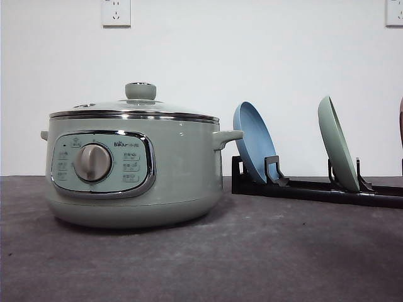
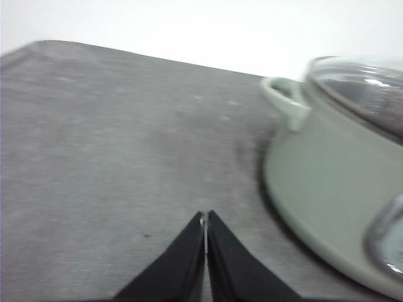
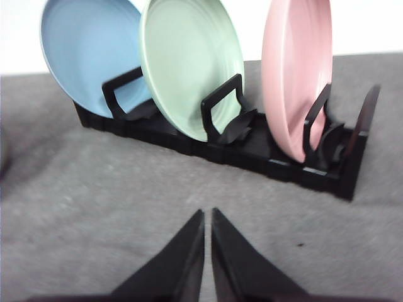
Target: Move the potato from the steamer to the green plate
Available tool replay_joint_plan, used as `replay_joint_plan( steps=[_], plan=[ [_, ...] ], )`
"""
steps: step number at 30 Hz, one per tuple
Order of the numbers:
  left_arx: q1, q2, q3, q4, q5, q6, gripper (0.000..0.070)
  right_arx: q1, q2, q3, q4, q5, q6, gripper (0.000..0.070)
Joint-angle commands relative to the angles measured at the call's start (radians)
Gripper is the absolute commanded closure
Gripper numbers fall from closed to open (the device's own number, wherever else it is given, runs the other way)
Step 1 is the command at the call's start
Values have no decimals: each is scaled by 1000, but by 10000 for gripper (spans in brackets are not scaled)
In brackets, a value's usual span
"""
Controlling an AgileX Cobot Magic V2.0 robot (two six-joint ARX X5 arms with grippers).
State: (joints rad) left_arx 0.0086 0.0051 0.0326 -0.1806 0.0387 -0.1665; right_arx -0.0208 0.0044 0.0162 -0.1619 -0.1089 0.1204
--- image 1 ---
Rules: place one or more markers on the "blue plate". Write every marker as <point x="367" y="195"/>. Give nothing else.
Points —
<point x="257" y="142"/>

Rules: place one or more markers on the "white wall socket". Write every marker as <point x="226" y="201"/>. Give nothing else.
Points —
<point x="116" y="14"/>
<point x="393" y="15"/>

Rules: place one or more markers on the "glass lid with green knob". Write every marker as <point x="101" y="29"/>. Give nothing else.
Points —
<point x="140" y="104"/>

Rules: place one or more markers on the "green electric steamer pot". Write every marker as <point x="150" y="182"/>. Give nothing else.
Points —
<point x="139" y="162"/>

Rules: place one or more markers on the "white wall socket right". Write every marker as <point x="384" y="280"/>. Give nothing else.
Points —
<point x="393" y="15"/>

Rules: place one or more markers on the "green plate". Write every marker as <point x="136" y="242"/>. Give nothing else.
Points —
<point x="337" y="146"/>

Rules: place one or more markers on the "white wall socket left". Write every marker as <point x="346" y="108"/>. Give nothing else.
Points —
<point x="116" y="14"/>

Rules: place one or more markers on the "black plate rack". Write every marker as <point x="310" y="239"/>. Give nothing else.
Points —
<point x="277" y="185"/>

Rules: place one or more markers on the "dark red plate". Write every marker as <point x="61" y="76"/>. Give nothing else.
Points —
<point x="401" y="129"/>

